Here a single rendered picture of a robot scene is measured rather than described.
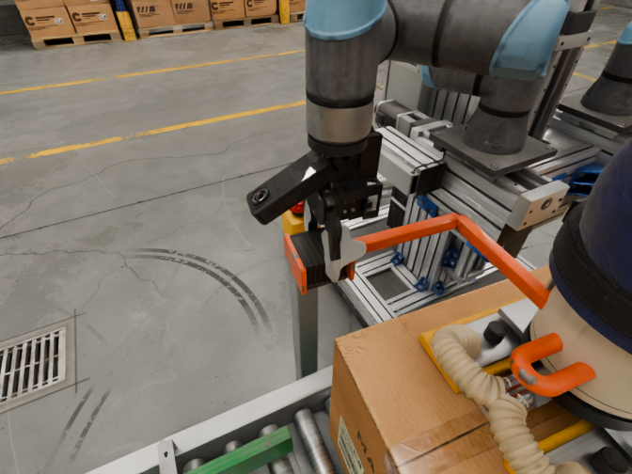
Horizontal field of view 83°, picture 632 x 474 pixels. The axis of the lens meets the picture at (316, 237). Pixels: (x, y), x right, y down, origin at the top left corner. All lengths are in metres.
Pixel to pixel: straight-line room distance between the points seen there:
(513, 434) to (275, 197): 0.38
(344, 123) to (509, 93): 0.61
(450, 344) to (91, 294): 1.94
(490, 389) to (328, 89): 0.39
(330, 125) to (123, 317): 1.76
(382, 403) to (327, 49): 0.46
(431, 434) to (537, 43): 0.47
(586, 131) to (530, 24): 1.02
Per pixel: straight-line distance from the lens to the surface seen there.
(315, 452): 0.96
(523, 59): 0.43
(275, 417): 0.98
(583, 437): 0.62
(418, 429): 0.57
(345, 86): 0.38
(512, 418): 0.51
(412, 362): 0.61
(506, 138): 0.99
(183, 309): 1.95
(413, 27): 0.44
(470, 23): 0.43
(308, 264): 0.50
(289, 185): 0.43
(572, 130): 1.45
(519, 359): 0.49
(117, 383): 1.84
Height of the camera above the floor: 1.47
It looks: 42 degrees down
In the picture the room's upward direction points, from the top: straight up
